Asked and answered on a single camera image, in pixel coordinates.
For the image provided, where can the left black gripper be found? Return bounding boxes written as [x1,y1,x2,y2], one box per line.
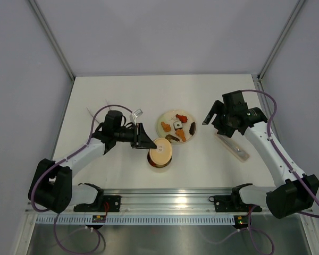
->
[114,123,156,149]

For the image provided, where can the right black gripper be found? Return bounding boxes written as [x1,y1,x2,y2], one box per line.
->
[203,100,236,138]

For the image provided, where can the beige round lid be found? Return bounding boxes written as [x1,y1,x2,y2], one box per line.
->
[148,138,173,168]

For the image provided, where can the orange fried piece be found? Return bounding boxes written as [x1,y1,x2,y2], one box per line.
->
[161,122,171,132]

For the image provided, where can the metal tongs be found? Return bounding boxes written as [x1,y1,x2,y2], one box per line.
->
[86,99,114,125]

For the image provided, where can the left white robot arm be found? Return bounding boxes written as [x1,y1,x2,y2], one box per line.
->
[28,110,157,214]

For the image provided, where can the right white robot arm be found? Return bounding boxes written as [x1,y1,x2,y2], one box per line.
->
[203,90,319,219]

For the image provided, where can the steel lunch box bowl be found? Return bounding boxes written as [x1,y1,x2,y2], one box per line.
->
[147,154,172,173]

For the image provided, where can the dark brown shrimp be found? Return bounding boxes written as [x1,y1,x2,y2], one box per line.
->
[165,134,180,142]

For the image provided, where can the dark sea cucumber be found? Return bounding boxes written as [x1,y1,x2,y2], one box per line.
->
[189,122,196,135]

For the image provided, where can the sushi roll piece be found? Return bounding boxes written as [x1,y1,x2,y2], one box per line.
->
[173,121,183,130]

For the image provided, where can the orange fried shrimp lower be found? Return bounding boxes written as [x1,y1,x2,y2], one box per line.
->
[175,129,187,142]

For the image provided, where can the red lobster piece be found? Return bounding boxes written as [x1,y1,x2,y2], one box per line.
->
[175,114,188,123]

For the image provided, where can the cream round plate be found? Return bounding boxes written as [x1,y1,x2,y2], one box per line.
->
[156,109,197,145]

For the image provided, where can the clear cutlery case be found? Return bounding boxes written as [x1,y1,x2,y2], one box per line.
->
[215,132,250,163]

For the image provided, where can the metal spoon in case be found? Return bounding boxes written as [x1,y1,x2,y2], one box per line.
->
[221,136,245,154]

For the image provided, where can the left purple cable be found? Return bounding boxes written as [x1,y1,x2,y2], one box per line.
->
[30,105,135,252]

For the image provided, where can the purple cable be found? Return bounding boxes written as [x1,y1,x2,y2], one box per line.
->
[196,89,319,255]
[30,105,135,252]

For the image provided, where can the aluminium mounting rail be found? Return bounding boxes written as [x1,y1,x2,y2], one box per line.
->
[25,187,272,213]

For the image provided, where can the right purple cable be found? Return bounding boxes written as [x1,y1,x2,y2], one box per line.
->
[196,89,319,255]

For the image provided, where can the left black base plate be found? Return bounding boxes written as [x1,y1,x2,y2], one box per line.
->
[73,195,122,213]

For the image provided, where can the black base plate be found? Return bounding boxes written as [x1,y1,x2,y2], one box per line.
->
[73,195,122,213]
[208,195,254,213]

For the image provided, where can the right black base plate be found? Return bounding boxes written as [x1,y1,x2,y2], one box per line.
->
[208,195,254,213]

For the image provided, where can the white slotted cable duct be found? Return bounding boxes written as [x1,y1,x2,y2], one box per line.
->
[36,214,235,226]

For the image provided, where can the right aluminium frame post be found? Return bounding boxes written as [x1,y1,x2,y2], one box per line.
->
[257,0,308,82]

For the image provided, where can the aluminium frame post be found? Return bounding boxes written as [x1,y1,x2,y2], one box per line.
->
[257,0,308,82]
[27,0,75,83]

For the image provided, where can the left aluminium frame post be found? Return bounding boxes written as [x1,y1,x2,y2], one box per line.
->
[27,0,75,83]

